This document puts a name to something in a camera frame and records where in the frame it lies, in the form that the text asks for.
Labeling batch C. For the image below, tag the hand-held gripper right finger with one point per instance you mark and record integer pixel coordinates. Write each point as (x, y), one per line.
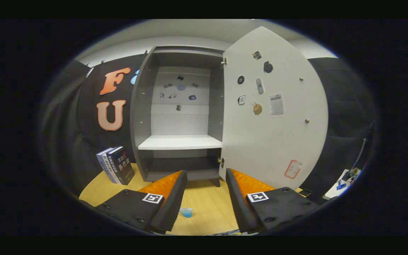
(241, 205)

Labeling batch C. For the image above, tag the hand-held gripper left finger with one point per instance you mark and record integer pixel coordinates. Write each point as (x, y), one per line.
(174, 205)

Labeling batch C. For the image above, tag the blue cosmetic tube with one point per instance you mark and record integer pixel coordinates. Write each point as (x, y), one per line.
(186, 213)

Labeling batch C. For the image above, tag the metal door hinge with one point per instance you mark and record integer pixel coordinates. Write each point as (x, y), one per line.
(221, 162)
(224, 61)

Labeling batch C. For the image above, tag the white cabinet shelf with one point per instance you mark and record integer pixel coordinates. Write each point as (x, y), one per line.
(179, 141)

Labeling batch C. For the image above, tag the dark blue book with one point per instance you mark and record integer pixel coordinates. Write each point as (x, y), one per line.
(122, 164)

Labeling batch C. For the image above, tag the white side table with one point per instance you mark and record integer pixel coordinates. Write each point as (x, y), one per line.
(333, 191)

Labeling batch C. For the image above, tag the grey cabinet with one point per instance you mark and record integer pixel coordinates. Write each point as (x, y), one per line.
(143, 106)

